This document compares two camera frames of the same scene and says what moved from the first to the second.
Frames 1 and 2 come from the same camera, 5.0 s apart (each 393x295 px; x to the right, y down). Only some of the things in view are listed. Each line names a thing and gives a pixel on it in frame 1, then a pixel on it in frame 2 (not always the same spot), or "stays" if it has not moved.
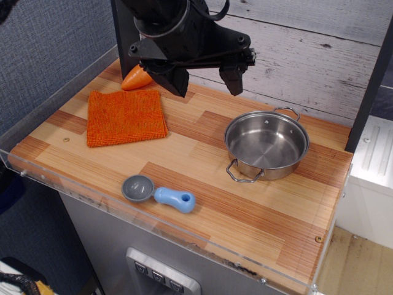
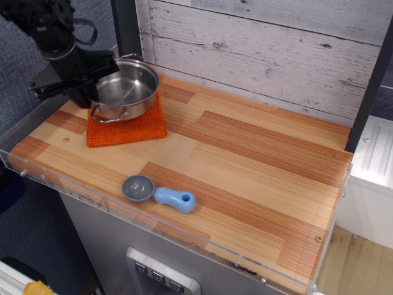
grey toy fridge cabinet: x=132 y=255 stays
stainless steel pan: x=268 y=145 → x=129 y=92
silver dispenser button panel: x=148 y=275 stays
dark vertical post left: x=127 y=34 stays
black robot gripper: x=198 y=44 → x=63 y=72
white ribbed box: x=366 y=207 stays
